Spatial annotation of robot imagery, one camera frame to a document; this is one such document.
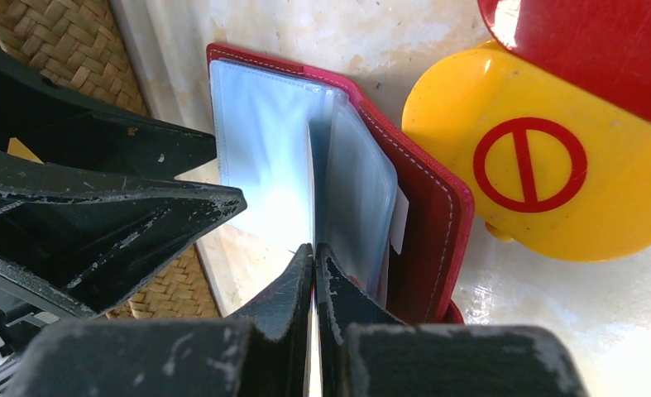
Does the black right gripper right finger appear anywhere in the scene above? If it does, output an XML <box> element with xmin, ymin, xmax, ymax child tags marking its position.
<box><xmin>314</xmin><ymin>244</ymin><xmax>586</xmax><ymax>396</ymax></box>

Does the woven bamboo tray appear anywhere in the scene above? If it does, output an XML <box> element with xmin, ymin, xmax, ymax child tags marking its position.
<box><xmin>0</xmin><ymin>1</ymin><xmax>219</xmax><ymax>318</ymax></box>

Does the red leather card holder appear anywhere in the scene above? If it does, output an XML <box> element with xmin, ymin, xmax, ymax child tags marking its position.
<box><xmin>206</xmin><ymin>43</ymin><xmax>474</xmax><ymax>323</ymax></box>

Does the red yellow plastic case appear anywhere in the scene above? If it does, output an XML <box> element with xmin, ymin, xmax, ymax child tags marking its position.
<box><xmin>401</xmin><ymin>1</ymin><xmax>651</xmax><ymax>261</ymax></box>

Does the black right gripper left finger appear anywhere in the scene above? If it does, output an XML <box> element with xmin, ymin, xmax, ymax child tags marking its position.
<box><xmin>4</xmin><ymin>244</ymin><xmax>314</xmax><ymax>396</ymax></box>

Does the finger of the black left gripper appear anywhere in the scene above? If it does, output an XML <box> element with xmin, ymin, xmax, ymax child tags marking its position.
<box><xmin>0</xmin><ymin>151</ymin><xmax>247</xmax><ymax>318</ymax></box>
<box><xmin>0</xmin><ymin>49</ymin><xmax>217</xmax><ymax>179</ymax></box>

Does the gold credit card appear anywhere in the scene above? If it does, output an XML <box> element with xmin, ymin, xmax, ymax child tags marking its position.
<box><xmin>7</xmin><ymin>137</ymin><xmax>43</xmax><ymax>164</ymax></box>

